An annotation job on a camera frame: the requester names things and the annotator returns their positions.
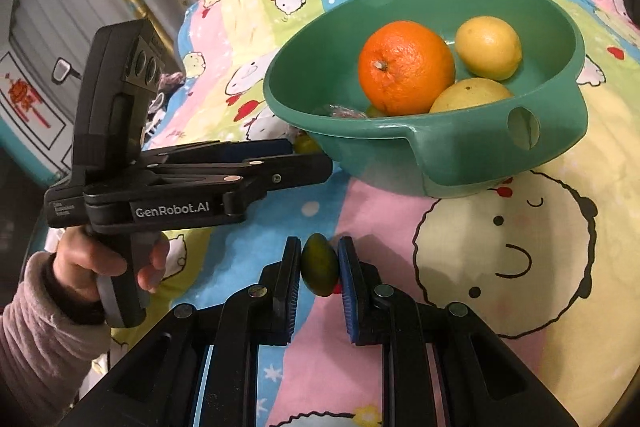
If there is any large orange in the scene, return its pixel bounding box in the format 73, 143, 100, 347
358, 20, 456, 116

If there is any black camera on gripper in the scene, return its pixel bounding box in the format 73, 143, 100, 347
72, 18, 166, 173

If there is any left hand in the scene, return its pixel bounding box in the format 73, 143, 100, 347
53, 227, 169, 305

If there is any yellow lemon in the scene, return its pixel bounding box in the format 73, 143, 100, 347
454, 15, 523, 81
430, 77, 513, 114

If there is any pink sleeve left forearm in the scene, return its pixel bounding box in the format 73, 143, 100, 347
1, 253, 111, 426

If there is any green plastic basin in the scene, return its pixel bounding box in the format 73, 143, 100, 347
264, 0, 588, 198

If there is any wrapped candy in basin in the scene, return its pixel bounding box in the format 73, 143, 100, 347
326, 104, 368, 119

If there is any green olive fruit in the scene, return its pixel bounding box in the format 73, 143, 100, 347
293, 133, 322, 155
300, 233, 341, 297

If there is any yellow lemon upper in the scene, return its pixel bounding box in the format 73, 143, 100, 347
454, 15, 523, 81

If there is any colourful cartoon bed sheet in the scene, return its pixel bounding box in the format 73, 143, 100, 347
146, 0, 639, 426

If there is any yellow lemon lower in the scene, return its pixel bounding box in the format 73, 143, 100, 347
430, 77, 513, 114

